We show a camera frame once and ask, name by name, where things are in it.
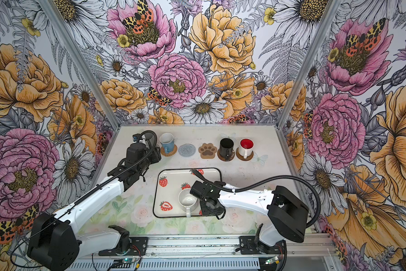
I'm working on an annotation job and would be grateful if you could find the blue floral mug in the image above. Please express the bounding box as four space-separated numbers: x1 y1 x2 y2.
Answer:
160 133 175 152

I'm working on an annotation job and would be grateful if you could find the rattan wicker round coaster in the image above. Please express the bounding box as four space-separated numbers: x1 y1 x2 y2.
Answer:
161 145 178 157

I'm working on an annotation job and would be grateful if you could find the grey-blue woven round coaster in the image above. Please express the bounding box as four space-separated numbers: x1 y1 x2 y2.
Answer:
178 143 196 158

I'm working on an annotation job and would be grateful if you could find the scratched brown wooden round coaster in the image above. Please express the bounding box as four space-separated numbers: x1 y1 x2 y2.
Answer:
217 150 236 162

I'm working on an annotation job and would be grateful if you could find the cork paw print coaster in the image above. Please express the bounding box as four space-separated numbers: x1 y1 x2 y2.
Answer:
198 143 218 159

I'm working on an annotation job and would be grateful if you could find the plain brown wooden round coaster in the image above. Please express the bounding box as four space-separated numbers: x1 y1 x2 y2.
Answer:
236 148 254 161

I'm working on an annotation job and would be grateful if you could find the black mug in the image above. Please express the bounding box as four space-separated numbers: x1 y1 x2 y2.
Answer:
219 138 234 161

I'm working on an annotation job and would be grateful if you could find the white mug red inside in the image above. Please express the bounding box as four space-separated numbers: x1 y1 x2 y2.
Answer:
238 138 254 160

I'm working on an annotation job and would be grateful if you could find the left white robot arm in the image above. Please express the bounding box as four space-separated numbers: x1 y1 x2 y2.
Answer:
27 142 161 271

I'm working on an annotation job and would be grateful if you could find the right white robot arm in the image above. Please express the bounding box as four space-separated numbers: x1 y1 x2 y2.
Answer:
190 181 309 247

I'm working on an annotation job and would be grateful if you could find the white speckled mug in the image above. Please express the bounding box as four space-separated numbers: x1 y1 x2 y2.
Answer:
178 188 198 218

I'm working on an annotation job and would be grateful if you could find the white strawberry serving tray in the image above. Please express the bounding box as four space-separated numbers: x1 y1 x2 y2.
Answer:
151 167 224 219

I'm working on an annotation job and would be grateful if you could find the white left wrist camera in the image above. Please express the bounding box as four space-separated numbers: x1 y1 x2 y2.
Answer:
132 134 146 144

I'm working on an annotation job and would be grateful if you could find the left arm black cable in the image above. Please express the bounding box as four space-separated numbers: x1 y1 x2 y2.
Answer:
9 130 158 270

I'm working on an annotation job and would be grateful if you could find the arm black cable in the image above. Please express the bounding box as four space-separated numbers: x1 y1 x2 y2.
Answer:
190 168 322 271
9 130 158 270

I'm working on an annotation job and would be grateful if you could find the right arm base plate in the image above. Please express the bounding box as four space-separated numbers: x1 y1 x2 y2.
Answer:
235 236 286 255

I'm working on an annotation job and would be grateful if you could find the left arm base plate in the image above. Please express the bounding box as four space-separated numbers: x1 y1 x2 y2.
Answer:
98 237 149 256

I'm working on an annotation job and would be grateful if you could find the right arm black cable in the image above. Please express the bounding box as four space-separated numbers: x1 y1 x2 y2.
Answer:
190 168 322 271

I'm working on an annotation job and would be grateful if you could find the aluminium front rail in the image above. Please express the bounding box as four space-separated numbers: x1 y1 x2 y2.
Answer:
70 233 339 260

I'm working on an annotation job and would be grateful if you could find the left aluminium corner post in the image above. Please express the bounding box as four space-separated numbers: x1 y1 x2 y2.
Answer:
39 1 120 132

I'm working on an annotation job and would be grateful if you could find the aluminium corner post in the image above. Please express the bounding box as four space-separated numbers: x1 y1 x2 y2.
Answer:
39 1 120 132
277 0 342 129

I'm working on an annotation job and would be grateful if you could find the right aluminium corner post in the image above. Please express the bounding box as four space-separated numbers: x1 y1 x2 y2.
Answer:
277 0 342 129

